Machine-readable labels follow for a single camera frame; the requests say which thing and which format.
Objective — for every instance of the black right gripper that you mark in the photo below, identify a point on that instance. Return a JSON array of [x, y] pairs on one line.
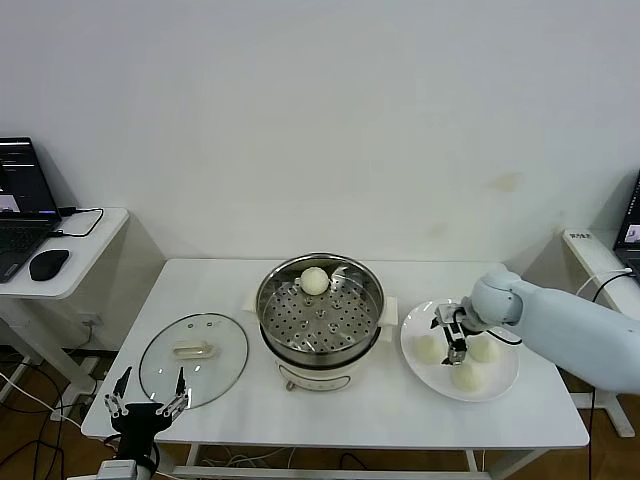
[[470, 327]]

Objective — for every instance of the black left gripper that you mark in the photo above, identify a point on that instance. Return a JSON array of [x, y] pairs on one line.
[[137, 425]]

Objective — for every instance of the white steamed baozi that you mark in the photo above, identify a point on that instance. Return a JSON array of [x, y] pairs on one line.
[[466, 377], [486, 351], [315, 280], [425, 348]]

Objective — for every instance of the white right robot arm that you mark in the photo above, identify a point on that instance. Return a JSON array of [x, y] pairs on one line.
[[575, 330]]

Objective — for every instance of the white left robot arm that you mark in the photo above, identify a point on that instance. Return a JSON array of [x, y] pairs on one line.
[[147, 460]]

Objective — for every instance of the stainless steel steamer basket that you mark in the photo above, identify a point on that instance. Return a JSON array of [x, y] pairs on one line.
[[350, 320]]

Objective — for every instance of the white round plate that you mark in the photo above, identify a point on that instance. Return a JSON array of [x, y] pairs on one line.
[[420, 370]]

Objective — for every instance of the cream electric pot base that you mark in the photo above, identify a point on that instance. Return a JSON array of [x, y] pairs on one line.
[[320, 377]]

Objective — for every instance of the white side desk with mouse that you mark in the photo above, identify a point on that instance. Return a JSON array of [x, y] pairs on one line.
[[95, 260]]

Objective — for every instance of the black computer mouse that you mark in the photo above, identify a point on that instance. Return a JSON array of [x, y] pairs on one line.
[[49, 264]]

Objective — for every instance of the white side desk with label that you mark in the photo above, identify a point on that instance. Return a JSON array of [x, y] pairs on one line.
[[595, 260]]

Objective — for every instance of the white labelled box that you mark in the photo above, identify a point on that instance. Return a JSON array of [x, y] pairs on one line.
[[580, 235]]

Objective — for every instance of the black laptop with pink windows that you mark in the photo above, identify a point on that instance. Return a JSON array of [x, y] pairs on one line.
[[20, 240]]

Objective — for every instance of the black laptop with dark screen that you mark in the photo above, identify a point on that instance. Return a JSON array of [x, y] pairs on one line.
[[631, 225]]

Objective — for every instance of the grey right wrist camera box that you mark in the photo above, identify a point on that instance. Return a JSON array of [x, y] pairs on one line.
[[450, 314]]

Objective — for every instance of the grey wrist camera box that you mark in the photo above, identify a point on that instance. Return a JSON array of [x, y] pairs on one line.
[[450, 314], [117, 471]]

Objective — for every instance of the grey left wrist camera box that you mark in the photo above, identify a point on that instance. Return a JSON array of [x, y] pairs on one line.
[[117, 471]]

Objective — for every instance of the white wall socket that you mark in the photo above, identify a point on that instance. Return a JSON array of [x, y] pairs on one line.
[[92, 318]]

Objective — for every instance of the white table frame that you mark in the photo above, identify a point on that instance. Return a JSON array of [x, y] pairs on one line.
[[325, 471]]

